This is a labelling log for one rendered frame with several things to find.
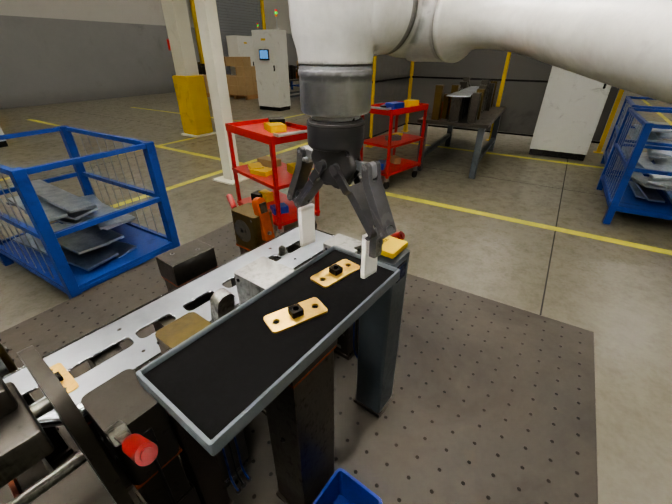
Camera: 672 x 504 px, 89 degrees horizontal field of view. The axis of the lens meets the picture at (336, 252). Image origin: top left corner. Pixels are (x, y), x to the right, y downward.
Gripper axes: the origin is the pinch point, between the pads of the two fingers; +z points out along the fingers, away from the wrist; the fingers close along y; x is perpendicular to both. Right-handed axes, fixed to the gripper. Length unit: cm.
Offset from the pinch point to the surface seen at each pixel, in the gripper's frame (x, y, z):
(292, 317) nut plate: 12.2, -3.8, 3.7
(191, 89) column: -286, 669, 32
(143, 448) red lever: 33.0, -7.4, 4.5
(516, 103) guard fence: -672, 207, 52
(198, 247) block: 3, 48, 17
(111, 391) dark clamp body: 33.0, 9.9, 12.0
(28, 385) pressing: 42, 30, 20
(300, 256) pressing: -16.2, 29.5, 20.0
